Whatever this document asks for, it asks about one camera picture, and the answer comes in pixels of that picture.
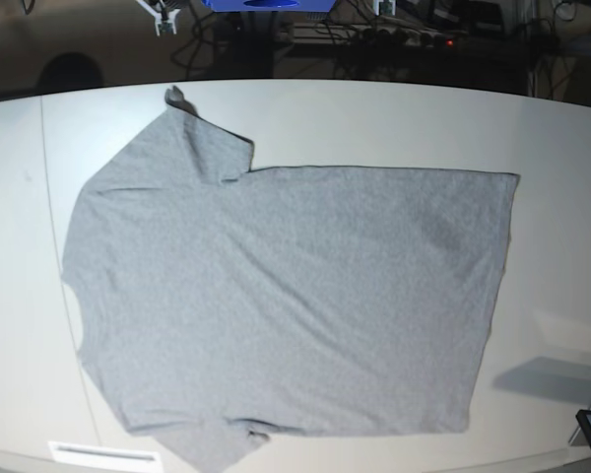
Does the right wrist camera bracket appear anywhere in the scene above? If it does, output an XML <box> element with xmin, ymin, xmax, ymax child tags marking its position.
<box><xmin>136</xmin><ymin>0</ymin><xmax>187</xmax><ymax>36</ymax></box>

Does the grey T-shirt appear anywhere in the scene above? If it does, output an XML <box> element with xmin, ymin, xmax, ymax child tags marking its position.
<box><xmin>62</xmin><ymin>88</ymin><xmax>518</xmax><ymax>472</ymax></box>

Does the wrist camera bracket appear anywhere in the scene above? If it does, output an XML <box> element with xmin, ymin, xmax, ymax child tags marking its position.
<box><xmin>372</xmin><ymin>0</ymin><xmax>396</xmax><ymax>17</ymax></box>
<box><xmin>136</xmin><ymin>0</ymin><xmax>187</xmax><ymax>36</ymax></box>

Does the white label strip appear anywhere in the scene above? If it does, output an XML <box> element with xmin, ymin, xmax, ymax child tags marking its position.
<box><xmin>48</xmin><ymin>441</ymin><xmax>162</xmax><ymax>468</ymax></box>

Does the blue plastic mount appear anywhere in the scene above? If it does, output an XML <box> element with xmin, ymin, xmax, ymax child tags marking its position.
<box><xmin>203</xmin><ymin>0</ymin><xmax>336</xmax><ymax>13</ymax></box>

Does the white power strip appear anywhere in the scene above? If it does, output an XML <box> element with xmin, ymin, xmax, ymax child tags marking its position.
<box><xmin>278</xmin><ymin>22</ymin><xmax>468</xmax><ymax>49</ymax></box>

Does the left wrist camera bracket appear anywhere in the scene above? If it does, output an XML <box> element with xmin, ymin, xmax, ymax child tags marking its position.
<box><xmin>372</xmin><ymin>0</ymin><xmax>396</xmax><ymax>17</ymax></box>

